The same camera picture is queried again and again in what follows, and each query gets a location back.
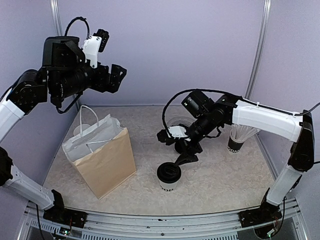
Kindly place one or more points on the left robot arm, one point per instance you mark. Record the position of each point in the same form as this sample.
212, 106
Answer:
28, 91

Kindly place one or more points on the white paper cup stack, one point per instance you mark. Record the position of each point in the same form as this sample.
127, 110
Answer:
80, 128

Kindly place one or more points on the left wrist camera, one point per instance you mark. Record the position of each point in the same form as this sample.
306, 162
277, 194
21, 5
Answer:
95, 44

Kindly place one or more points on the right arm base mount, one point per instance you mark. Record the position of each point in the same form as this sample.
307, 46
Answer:
265, 213

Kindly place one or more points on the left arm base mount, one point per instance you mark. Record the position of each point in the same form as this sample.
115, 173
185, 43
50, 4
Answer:
59, 214

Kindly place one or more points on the brown paper bag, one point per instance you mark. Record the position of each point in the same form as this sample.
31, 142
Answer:
102, 155

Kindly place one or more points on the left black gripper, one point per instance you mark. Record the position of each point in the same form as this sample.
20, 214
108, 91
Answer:
102, 84

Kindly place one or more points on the aluminium frame post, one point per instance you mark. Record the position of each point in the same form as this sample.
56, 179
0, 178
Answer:
259, 49
54, 6

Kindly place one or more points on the white paper coffee cup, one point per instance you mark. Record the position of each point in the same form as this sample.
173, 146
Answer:
168, 187

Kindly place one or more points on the black lid stack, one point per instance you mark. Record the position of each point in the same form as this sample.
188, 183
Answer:
178, 148

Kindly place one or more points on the right aluminium frame post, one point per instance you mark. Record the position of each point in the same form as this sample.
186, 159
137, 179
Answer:
259, 49

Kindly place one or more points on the left aluminium frame post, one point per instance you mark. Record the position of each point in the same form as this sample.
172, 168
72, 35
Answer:
54, 6

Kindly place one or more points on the black cup of straws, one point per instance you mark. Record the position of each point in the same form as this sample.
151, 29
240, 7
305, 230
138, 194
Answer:
238, 135

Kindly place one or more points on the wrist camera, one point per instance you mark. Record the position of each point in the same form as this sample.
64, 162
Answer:
95, 44
172, 135

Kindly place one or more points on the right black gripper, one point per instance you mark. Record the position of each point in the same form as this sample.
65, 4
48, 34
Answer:
189, 155

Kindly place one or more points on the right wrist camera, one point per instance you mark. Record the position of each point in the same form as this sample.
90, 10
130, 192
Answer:
172, 135

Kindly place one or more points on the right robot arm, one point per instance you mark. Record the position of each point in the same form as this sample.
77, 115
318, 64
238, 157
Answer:
287, 137

